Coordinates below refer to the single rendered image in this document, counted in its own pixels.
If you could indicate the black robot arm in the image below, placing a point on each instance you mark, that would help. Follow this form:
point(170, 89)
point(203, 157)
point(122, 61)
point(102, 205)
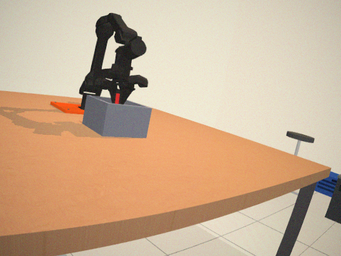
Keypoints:
point(133, 48)

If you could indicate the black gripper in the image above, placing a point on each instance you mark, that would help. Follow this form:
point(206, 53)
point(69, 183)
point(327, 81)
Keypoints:
point(126, 85)

